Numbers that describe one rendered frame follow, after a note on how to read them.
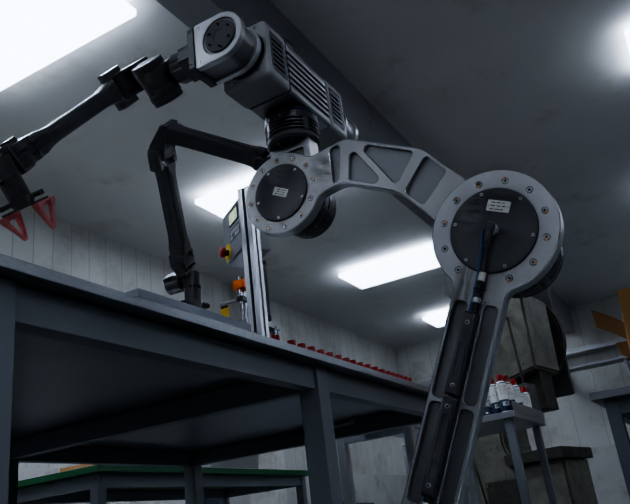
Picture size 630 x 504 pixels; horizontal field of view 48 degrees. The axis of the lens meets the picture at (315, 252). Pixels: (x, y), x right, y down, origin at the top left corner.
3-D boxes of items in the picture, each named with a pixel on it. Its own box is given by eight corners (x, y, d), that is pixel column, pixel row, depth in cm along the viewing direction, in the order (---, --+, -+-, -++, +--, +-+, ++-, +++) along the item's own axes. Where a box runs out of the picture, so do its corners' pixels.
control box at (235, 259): (252, 268, 249) (248, 219, 256) (271, 250, 235) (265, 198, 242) (225, 267, 245) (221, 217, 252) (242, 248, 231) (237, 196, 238)
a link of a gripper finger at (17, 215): (29, 238, 183) (10, 205, 180) (48, 229, 180) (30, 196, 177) (11, 247, 177) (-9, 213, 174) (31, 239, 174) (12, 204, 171)
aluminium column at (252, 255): (262, 389, 218) (244, 194, 243) (274, 386, 216) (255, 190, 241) (254, 387, 214) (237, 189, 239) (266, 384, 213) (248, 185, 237)
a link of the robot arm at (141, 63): (144, 49, 204) (163, 80, 208) (103, 73, 202) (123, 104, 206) (162, 54, 163) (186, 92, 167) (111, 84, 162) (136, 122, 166)
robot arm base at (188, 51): (194, 69, 159) (192, 25, 163) (166, 82, 162) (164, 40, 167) (218, 86, 166) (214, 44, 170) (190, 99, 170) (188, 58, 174)
